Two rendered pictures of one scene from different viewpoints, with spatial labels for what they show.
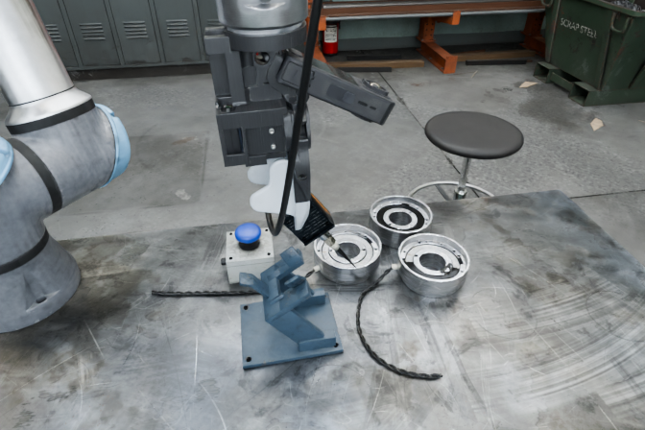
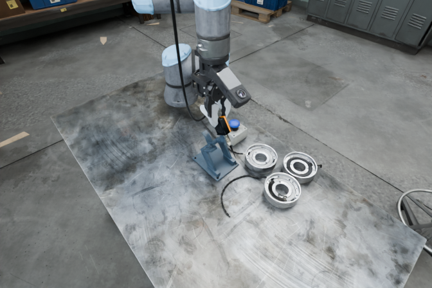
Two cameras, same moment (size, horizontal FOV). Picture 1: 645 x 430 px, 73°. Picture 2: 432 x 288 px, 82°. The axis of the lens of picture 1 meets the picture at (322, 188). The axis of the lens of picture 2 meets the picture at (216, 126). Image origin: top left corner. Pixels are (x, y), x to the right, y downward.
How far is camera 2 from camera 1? 0.46 m
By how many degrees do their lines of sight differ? 45
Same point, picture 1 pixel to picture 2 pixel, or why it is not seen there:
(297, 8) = (212, 53)
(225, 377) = (186, 156)
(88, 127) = not seen: hidden behind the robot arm
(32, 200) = (186, 71)
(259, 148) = (201, 91)
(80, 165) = not seen: hidden behind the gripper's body
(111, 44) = (346, 11)
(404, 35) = not seen: outside the picture
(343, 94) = (223, 89)
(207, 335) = (197, 143)
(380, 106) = (233, 100)
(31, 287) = (177, 96)
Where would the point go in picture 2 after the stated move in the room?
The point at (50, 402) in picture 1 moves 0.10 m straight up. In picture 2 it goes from (156, 126) to (152, 107)
